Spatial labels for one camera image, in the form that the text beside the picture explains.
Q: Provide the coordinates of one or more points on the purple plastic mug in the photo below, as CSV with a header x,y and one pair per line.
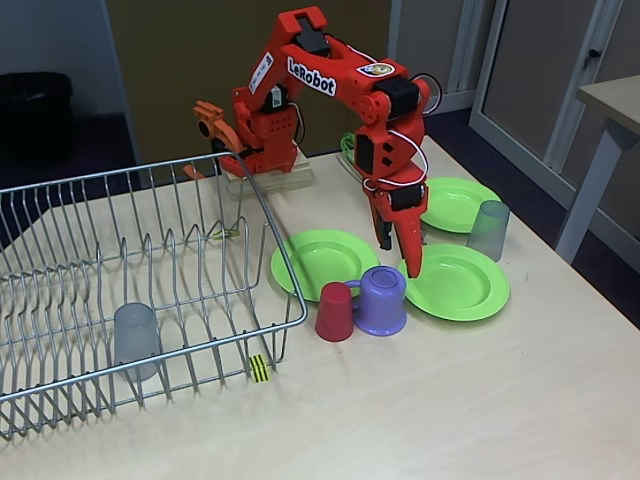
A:
x,y
380,305

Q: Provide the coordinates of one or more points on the red plastic cup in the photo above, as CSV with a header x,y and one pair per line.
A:
x,y
334,315

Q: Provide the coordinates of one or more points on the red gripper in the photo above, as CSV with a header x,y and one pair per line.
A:
x,y
403,199

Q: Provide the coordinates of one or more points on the small yellow green tape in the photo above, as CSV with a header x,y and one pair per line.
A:
x,y
230,233

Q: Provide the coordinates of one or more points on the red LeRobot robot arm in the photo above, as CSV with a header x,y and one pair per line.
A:
x,y
310,75

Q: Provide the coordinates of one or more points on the green plastic plate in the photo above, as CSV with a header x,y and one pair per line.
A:
x,y
320,260
455,200
460,290

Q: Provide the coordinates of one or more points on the grey translucent plastic cup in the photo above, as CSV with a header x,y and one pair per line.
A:
x,y
489,230
135,340

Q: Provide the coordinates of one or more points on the orange table clamp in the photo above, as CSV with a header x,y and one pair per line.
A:
x,y
225,132

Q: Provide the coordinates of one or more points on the beige side table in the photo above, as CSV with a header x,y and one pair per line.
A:
x,y
615,95

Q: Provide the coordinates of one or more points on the wooden base block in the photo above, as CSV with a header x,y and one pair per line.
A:
x,y
295,177

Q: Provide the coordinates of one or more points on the black cabinet lock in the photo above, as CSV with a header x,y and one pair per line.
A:
x,y
593,54

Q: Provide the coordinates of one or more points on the black trash bin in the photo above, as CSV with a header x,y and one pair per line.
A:
x,y
35,120

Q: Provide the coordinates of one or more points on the yellow black striped tape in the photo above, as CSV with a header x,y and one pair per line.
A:
x,y
260,370

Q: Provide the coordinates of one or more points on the grey framed sliding cabinet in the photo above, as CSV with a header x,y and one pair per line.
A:
x,y
525,75

